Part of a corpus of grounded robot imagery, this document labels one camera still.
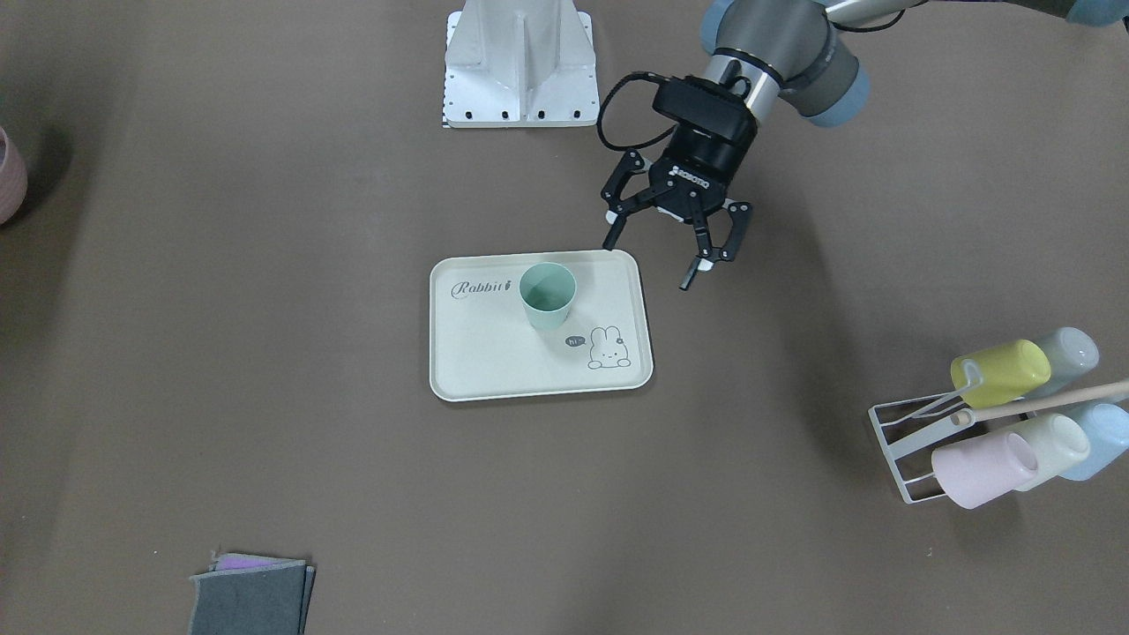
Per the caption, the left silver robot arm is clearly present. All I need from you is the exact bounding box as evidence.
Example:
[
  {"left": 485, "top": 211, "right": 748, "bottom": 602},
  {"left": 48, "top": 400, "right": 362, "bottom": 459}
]
[{"left": 595, "top": 1, "right": 918, "bottom": 289}]

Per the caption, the cream cup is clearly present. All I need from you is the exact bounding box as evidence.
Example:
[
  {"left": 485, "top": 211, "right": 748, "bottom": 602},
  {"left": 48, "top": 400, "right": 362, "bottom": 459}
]
[{"left": 1006, "top": 414, "right": 1089, "bottom": 493}]

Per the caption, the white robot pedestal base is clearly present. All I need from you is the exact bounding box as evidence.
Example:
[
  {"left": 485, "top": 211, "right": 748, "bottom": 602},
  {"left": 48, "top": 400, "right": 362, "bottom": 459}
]
[{"left": 441, "top": 1, "right": 599, "bottom": 129}]

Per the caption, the blue cup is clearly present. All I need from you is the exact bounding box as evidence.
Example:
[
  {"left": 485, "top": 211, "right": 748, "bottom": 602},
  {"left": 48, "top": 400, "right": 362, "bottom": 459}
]
[{"left": 1060, "top": 401, "right": 1128, "bottom": 482}]

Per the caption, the pink cup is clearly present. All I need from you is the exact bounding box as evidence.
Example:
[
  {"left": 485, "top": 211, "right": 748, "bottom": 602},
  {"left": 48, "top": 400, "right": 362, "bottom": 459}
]
[{"left": 931, "top": 430, "right": 1039, "bottom": 510}]

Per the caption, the yellow cup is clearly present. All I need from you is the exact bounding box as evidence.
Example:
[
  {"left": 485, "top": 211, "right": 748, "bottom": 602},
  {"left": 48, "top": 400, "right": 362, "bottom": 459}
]
[{"left": 949, "top": 339, "right": 1051, "bottom": 407}]

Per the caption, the cream rabbit tray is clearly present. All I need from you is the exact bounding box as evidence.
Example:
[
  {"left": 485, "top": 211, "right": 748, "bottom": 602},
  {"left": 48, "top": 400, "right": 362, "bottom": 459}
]
[{"left": 429, "top": 250, "right": 654, "bottom": 402}]

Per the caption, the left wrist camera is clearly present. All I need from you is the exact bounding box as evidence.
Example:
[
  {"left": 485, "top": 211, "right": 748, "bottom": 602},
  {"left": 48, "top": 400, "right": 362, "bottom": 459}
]
[{"left": 653, "top": 76, "right": 758, "bottom": 145}]

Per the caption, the grey folded cloth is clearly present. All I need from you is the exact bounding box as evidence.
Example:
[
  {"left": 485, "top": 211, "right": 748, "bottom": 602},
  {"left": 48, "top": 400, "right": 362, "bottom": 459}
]
[{"left": 187, "top": 553, "right": 316, "bottom": 634}]

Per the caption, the white wire cup rack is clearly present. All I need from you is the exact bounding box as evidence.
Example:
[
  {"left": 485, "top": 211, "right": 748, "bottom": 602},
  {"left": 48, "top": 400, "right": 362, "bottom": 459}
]
[{"left": 867, "top": 379, "right": 1128, "bottom": 504}]

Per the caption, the grey cup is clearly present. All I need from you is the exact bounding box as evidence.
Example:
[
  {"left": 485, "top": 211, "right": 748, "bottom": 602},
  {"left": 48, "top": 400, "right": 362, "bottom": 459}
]
[{"left": 1029, "top": 327, "right": 1100, "bottom": 399}]

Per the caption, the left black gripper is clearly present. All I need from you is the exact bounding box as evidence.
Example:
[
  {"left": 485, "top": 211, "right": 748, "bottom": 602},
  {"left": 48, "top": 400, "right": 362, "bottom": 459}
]
[{"left": 602, "top": 124, "right": 751, "bottom": 292}]

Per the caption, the pink bowl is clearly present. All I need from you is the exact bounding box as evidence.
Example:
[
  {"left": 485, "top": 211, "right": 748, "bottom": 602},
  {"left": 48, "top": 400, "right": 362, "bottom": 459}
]
[{"left": 0, "top": 128, "right": 28, "bottom": 225}]

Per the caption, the green cup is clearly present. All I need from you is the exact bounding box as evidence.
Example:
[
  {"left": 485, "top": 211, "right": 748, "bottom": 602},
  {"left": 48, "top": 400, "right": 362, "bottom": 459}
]
[{"left": 519, "top": 262, "right": 578, "bottom": 331}]

